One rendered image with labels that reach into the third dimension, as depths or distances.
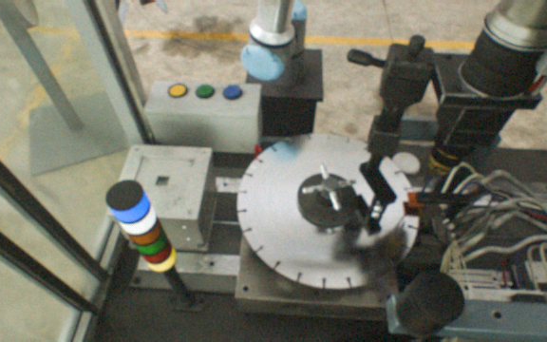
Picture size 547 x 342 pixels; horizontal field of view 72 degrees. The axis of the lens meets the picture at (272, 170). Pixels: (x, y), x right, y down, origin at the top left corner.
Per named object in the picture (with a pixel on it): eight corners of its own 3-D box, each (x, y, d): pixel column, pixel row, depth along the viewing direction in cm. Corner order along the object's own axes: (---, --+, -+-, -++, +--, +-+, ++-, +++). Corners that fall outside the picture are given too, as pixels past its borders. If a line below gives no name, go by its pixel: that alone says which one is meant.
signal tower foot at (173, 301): (165, 308, 77) (162, 304, 75) (169, 292, 79) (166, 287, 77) (206, 311, 77) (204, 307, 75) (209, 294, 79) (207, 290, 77)
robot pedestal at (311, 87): (245, 160, 195) (232, 32, 135) (321, 163, 194) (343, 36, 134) (235, 228, 172) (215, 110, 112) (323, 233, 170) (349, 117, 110)
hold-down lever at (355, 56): (347, 89, 51) (349, 73, 49) (344, 61, 55) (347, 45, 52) (405, 92, 51) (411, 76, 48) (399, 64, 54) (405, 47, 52)
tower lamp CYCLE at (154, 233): (125, 244, 51) (118, 235, 49) (134, 216, 54) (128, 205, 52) (158, 246, 51) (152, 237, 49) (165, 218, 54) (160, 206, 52)
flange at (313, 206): (322, 237, 65) (324, 231, 63) (284, 193, 70) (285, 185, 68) (369, 205, 68) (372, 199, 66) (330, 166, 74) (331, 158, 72)
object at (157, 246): (132, 254, 54) (125, 245, 52) (141, 226, 57) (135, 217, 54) (163, 256, 54) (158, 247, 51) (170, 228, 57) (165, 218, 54)
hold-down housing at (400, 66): (361, 156, 59) (393, 47, 43) (363, 134, 62) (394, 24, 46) (397, 161, 59) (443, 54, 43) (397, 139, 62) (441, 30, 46)
